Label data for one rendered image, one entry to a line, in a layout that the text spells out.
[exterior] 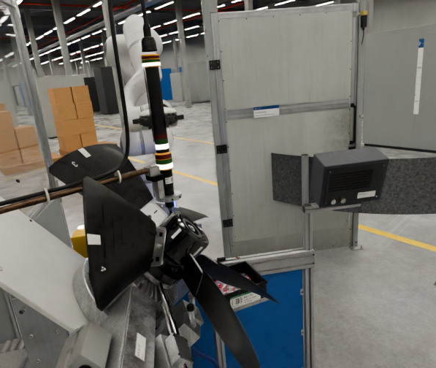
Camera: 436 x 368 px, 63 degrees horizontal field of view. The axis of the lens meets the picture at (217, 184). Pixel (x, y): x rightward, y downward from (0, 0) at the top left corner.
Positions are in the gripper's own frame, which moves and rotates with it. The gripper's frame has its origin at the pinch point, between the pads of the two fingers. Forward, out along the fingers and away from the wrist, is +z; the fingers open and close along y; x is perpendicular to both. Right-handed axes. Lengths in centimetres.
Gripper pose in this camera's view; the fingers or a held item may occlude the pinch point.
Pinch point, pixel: (158, 121)
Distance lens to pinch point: 93.0
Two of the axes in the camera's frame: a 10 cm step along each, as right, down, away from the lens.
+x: -0.9, -9.5, -2.9
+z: 1.4, 2.7, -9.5
